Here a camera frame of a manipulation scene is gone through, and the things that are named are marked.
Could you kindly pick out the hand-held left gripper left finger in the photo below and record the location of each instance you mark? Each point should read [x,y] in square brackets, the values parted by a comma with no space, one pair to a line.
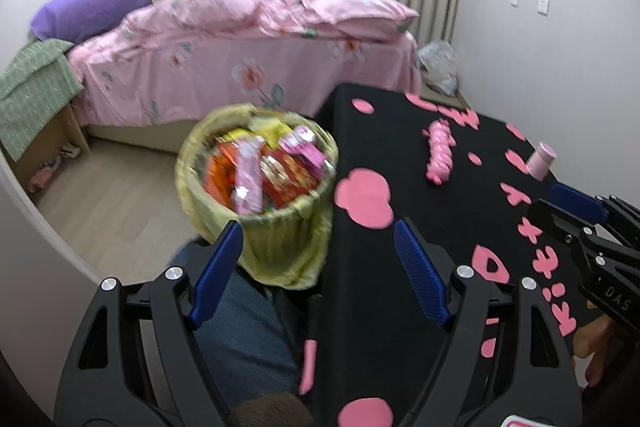
[217,272]

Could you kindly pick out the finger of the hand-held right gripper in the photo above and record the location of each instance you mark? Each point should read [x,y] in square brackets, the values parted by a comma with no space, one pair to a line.
[555,222]
[575,202]

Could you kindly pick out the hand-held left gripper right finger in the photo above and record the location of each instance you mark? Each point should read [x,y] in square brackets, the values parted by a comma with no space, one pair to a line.
[420,272]

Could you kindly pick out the yellow bag lined trash bin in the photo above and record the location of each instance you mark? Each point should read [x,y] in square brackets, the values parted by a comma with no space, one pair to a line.
[280,247]

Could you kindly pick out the long pink wrapper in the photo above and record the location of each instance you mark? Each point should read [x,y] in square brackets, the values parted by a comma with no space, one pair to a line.
[247,177]

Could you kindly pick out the orange plastic bag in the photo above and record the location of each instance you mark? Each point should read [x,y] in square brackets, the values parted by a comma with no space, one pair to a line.
[220,172]

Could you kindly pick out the red gold print packet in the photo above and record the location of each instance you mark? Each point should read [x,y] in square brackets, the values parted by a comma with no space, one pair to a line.
[290,182]

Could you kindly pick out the yellow magenta snack packet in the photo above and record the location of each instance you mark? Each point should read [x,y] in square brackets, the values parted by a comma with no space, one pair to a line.
[272,129]

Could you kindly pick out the person's right hand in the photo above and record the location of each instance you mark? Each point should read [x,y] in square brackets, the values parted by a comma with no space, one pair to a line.
[595,342]

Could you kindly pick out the pink cup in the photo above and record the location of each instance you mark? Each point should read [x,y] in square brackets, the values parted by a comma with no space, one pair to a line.
[542,159]

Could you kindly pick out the person's leg in jeans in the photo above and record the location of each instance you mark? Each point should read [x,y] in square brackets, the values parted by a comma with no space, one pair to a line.
[240,332]

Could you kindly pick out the pink caterpillar toy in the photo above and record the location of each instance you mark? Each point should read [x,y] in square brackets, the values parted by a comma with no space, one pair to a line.
[440,152]

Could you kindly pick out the brown fuzzy object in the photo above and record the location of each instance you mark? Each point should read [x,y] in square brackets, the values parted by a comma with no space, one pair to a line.
[275,412]

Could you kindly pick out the white plastic bag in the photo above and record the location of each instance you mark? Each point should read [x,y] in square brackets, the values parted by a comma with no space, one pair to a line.
[440,67]

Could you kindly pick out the bed with pink floral sheet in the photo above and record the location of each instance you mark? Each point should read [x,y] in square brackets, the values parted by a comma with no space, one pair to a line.
[200,77]

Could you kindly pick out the wooden nightstand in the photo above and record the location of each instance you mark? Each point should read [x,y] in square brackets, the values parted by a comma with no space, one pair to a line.
[50,137]

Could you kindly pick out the green checked cloth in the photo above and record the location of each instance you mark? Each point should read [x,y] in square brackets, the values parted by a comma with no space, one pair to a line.
[35,92]

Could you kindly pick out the pink floral pillow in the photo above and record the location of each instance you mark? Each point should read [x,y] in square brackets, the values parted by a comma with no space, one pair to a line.
[360,14]

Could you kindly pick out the pink floral duvet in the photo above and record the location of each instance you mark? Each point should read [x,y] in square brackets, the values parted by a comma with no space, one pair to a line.
[215,7]

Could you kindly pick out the purple pillow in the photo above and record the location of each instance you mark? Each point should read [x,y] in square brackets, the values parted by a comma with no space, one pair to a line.
[90,7]

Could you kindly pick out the large white wall switch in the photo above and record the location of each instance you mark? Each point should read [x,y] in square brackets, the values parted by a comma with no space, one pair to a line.
[543,6]

